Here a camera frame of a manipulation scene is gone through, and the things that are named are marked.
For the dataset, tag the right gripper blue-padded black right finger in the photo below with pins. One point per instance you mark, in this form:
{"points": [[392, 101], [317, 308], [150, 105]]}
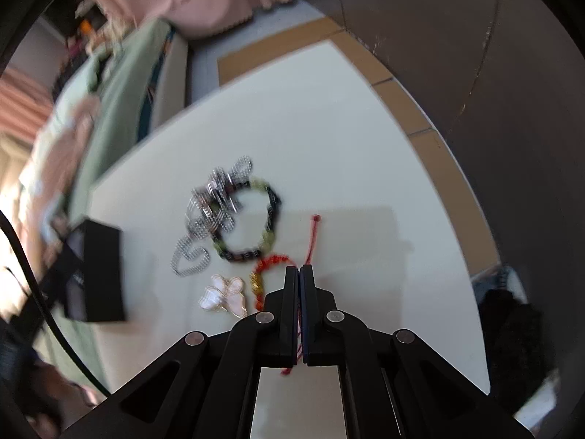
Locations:
{"points": [[393, 385]]}

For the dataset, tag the black jewelry box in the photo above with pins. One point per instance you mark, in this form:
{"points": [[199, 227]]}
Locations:
{"points": [[86, 278]]}

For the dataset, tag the pink window curtain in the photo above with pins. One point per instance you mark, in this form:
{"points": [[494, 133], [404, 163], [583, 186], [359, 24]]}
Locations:
{"points": [[25, 105]]}

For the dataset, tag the bed with green sheet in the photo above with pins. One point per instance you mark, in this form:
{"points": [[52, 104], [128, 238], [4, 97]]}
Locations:
{"points": [[140, 82]]}

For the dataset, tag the brown cardboard sheet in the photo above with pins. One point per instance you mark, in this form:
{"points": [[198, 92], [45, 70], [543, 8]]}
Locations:
{"points": [[465, 214]]}

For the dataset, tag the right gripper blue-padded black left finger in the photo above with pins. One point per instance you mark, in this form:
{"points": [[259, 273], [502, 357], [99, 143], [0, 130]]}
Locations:
{"points": [[203, 386]]}

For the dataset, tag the peach floral blanket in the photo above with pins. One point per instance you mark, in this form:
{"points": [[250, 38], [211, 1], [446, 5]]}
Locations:
{"points": [[56, 171]]}

